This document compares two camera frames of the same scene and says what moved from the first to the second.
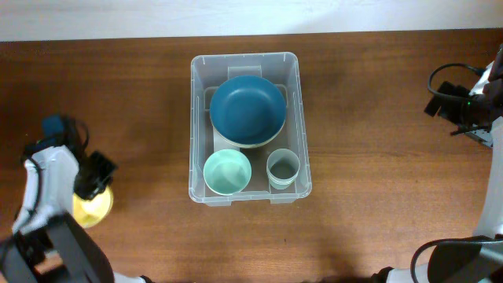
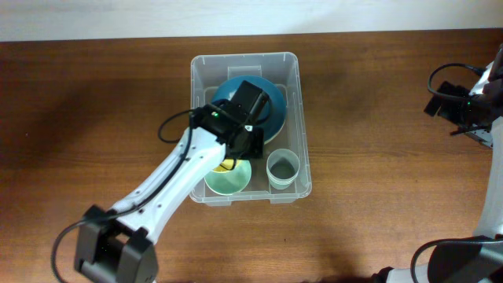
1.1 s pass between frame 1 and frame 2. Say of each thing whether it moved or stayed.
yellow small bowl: moved
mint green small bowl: stayed
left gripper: moved
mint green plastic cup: stayed
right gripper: stayed
